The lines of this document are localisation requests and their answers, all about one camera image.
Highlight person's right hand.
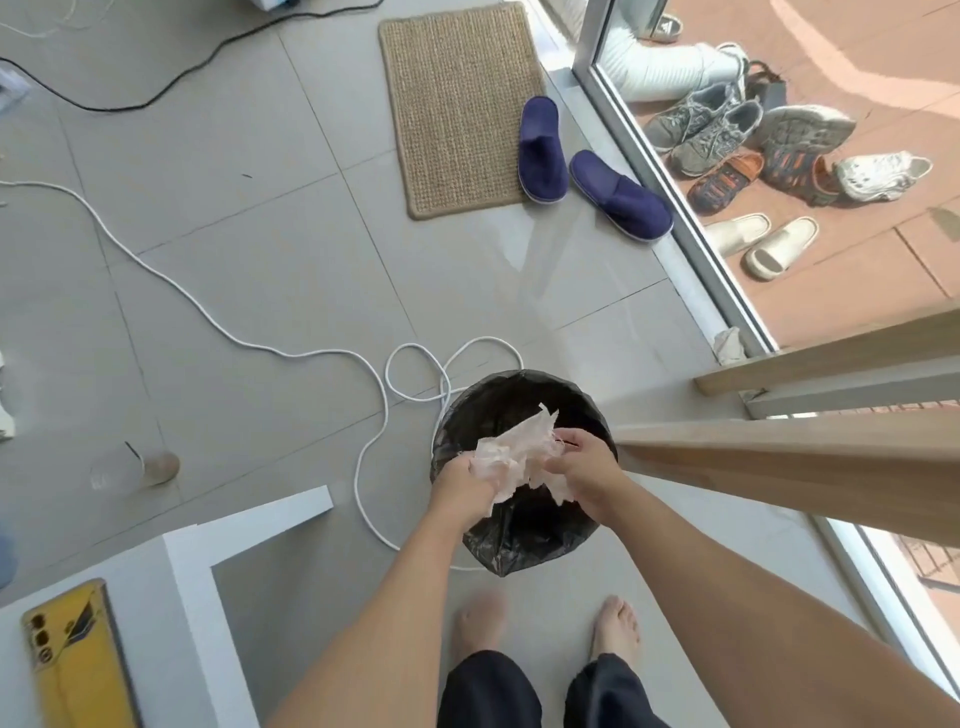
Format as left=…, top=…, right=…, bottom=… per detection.
left=540, top=426, right=633, bottom=520

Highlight person's left hand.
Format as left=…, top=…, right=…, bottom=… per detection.
left=426, top=453, right=501, bottom=526

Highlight clear plastic wrapper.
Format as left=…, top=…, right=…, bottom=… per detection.
left=468, top=402, right=583, bottom=520

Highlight person's left forearm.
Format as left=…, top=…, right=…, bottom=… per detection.
left=264, top=504, right=489, bottom=728

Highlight person's right forearm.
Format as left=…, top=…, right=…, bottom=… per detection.
left=592, top=487, right=960, bottom=728

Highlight bin with black bag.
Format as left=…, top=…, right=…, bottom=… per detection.
left=429, top=369, right=621, bottom=578

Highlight person's left foot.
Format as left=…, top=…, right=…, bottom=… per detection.
left=450, top=588, right=511, bottom=680

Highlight person's foot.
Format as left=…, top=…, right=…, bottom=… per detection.
left=450, top=588, right=511, bottom=680
left=589, top=595, right=643, bottom=672

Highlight crumpled white cloth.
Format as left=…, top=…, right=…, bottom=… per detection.
left=710, top=326, right=752, bottom=368

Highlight person's right foot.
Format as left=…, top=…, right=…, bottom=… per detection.
left=589, top=595, right=643, bottom=672

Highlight black trousers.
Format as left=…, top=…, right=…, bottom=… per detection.
left=436, top=649, right=670, bottom=728

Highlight blue slipper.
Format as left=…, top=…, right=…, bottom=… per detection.
left=517, top=95, right=570, bottom=206
left=568, top=149, right=675, bottom=245

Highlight beige slide sandal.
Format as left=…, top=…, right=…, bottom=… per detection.
left=704, top=212, right=773, bottom=259
left=743, top=216, right=821, bottom=283

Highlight orange and black sandal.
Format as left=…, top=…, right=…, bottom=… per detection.
left=687, top=151, right=767, bottom=218
left=764, top=139, right=842, bottom=208

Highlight white table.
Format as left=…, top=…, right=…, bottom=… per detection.
left=0, top=484, right=336, bottom=728

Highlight clear plastic cup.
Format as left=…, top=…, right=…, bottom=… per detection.
left=89, top=448, right=182, bottom=493

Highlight woven straw doormat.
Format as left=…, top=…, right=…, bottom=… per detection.
left=377, top=1, right=553, bottom=222

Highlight overturned grey-soled shoe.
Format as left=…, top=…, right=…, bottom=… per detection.
left=753, top=104, right=858, bottom=156

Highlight white clog shoe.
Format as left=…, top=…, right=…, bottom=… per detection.
left=833, top=150, right=934, bottom=204

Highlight yellow smartphone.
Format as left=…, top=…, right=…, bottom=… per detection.
left=20, top=577, right=141, bottom=728

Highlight clear plastic packaging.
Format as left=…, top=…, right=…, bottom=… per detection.
left=0, top=63, right=33, bottom=115

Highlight thick white cable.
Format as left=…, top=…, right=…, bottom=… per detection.
left=0, top=179, right=528, bottom=573

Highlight thin wooden rail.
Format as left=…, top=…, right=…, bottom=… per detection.
left=693, top=307, right=960, bottom=399

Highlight white flexible duct hose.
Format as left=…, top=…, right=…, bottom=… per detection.
left=600, top=26, right=744, bottom=103

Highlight white sliding door frame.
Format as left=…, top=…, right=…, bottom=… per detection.
left=525, top=0, right=782, bottom=360

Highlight black cable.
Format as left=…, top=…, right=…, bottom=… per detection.
left=0, top=0, right=386, bottom=114

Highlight thin white cable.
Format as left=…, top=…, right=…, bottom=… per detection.
left=0, top=0, right=102, bottom=40

